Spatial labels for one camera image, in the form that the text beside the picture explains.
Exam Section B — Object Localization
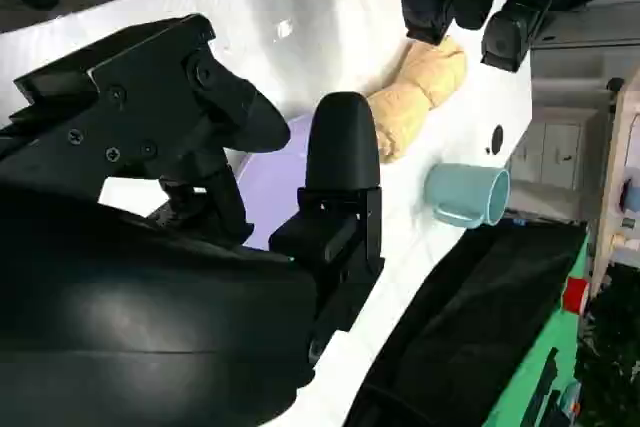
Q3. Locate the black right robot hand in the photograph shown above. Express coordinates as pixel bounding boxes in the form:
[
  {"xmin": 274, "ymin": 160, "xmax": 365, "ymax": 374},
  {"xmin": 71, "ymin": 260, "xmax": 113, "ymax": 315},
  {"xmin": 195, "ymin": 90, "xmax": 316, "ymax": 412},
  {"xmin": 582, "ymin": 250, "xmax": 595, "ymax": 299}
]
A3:
[{"xmin": 0, "ymin": 13, "xmax": 387, "ymax": 427}]

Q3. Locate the beige towel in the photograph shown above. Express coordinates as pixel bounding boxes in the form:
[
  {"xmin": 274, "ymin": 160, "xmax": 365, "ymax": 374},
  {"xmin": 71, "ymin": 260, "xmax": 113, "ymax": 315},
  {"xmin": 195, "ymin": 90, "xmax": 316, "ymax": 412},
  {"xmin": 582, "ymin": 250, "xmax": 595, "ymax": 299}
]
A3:
[{"xmin": 366, "ymin": 35, "xmax": 469, "ymax": 165}]

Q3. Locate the white cabinet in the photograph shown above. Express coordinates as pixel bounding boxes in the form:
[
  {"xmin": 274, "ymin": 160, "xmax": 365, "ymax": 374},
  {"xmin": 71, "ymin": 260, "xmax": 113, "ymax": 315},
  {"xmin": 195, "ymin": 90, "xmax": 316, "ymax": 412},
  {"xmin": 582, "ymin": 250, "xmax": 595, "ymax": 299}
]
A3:
[{"xmin": 508, "ymin": 46, "xmax": 617, "ymax": 224}]

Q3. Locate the lilac plate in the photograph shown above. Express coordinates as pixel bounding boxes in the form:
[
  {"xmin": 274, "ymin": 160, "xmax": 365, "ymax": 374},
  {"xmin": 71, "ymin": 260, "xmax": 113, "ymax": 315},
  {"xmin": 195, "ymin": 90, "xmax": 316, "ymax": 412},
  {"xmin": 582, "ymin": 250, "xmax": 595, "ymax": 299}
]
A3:
[{"xmin": 234, "ymin": 114, "xmax": 321, "ymax": 253}]

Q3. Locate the pale green mug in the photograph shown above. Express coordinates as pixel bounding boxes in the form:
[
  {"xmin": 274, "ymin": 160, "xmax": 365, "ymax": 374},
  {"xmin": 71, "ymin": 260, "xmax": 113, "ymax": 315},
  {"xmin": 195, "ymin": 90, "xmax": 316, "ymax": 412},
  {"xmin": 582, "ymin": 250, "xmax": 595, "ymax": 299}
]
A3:
[{"xmin": 424, "ymin": 162, "xmax": 512, "ymax": 230}]

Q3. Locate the beige machine panel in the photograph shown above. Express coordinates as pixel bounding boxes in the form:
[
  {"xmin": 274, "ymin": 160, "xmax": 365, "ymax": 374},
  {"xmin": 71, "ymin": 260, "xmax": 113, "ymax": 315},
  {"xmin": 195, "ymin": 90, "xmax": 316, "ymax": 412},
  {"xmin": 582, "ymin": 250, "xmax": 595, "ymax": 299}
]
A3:
[{"xmin": 591, "ymin": 75, "xmax": 640, "ymax": 291}]

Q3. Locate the red tape roll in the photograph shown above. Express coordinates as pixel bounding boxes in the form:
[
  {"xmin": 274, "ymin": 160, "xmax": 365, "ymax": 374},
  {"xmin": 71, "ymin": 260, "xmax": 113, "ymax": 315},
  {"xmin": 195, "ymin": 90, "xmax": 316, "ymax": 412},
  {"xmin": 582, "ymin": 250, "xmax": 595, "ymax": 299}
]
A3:
[{"xmin": 564, "ymin": 276, "xmax": 593, "ymax": 317}]

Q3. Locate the black cloth backdrop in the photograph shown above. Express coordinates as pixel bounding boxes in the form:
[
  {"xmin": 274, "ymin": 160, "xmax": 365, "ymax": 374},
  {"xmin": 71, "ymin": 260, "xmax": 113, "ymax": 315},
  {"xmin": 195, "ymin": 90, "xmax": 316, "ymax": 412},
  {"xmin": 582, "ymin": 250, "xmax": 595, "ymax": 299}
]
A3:
[{"xmin": 344, "ymin": 224, "xmax": 589, "ymax": 427}]

